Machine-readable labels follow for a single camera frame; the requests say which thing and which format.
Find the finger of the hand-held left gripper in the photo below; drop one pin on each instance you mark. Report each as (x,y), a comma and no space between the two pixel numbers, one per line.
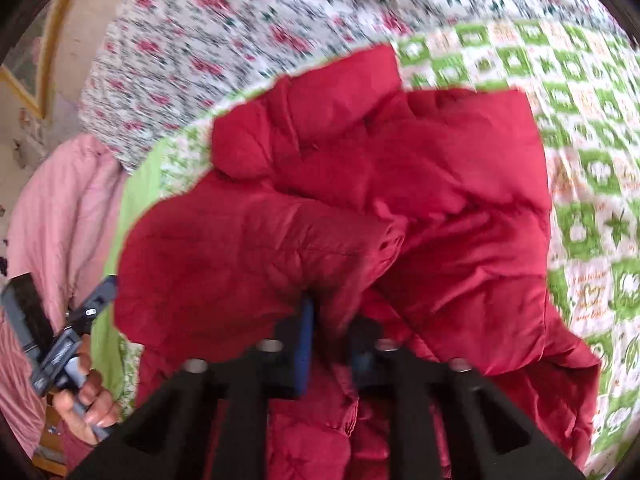
(97,297)

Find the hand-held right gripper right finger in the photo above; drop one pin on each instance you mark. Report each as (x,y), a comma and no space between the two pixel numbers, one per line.
(363,362)

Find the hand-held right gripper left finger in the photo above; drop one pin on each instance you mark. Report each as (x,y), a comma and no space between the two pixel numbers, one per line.
(303,355)

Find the red quilted jacket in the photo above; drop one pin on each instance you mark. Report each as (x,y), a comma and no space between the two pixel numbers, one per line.
(360,200)

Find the person's left forearm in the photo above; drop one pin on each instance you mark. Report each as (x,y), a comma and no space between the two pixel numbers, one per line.
(80,452)

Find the person's left hand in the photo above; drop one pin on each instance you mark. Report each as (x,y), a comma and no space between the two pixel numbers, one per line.
(95,405)

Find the pink blanket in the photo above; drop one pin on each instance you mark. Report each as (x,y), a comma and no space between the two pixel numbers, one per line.
(60,220)

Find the wooden bedside furniture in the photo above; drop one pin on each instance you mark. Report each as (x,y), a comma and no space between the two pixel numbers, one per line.
(47,440)

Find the gold framed picture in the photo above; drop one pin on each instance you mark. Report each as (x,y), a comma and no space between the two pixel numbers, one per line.
(30,55)

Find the green checked bedsheet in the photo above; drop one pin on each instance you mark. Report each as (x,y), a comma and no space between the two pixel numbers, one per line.
(590,170)

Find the floral quilt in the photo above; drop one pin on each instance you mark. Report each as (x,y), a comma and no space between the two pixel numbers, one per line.
(260,25)

